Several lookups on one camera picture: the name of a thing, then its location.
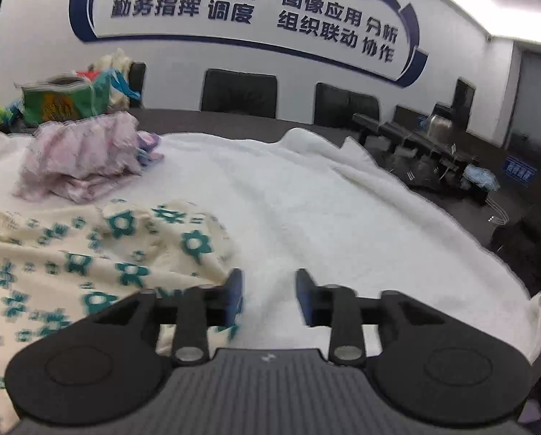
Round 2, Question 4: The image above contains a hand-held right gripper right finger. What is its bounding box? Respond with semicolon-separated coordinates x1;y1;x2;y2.
295;268;468;368

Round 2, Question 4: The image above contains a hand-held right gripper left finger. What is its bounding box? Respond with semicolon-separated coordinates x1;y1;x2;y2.
78;268;245;368

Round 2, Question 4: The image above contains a cream green-flower garment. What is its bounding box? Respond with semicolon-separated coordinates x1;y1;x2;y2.
0;197;243;435

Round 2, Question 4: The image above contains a blue purple garment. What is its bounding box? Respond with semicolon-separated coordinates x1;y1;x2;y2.
137;130;165;166

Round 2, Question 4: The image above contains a pink floral garment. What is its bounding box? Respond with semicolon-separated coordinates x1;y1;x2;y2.
13;112;144;204

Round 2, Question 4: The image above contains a white fluffy blanket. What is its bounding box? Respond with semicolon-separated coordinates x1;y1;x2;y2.
0;127;541;363

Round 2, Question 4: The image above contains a black office chair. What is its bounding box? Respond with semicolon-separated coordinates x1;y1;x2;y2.
201;69;279;119
128;61;148;109
314;82;380;128

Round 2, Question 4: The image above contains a black upright monitor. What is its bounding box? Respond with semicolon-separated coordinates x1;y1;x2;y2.
451;79;475;130

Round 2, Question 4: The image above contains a green bag with blue straps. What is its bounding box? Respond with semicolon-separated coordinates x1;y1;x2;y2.
14;69;142;127

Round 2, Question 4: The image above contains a blue wall lettering sign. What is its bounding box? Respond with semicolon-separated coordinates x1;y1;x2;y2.
68;0;429;88

